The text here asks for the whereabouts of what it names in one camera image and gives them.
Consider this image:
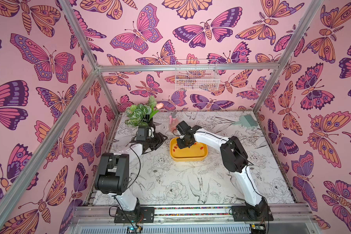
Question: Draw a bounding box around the yellow plastic storage tray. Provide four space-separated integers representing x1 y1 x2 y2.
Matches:
170 137 208 162

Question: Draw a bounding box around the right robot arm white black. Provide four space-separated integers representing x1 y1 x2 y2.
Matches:
176 125 274 222

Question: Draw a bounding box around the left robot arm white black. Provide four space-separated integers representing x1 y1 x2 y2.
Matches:
94 133 168 212

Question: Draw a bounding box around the pink spray bottle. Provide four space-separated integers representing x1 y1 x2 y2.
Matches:
169 113 179 132

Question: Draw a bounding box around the black glossy vase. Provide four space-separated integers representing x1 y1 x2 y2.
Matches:
138 115 156 137

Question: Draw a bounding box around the green artificial plant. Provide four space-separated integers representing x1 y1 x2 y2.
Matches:
125 96 164 127

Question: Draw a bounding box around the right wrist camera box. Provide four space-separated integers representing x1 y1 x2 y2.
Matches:
176 121 202 136

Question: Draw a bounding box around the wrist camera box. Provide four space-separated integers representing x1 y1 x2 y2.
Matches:
176 121 202 136
136 126 152 141

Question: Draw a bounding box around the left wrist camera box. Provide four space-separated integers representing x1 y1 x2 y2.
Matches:
136 126 152 141

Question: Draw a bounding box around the white wire basket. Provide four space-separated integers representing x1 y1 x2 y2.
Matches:
174 63 220 92

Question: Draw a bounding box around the aluminium frame post left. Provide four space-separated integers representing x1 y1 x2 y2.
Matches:
59 1 120 116

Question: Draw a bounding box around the aluminium frame post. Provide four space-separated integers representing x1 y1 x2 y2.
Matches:
253 0 324 114
59 1 120 116

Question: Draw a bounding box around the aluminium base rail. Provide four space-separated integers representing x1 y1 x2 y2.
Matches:
71 203 314 226

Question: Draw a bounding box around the aluminium frame post right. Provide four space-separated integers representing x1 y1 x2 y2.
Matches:
253 0 324 114

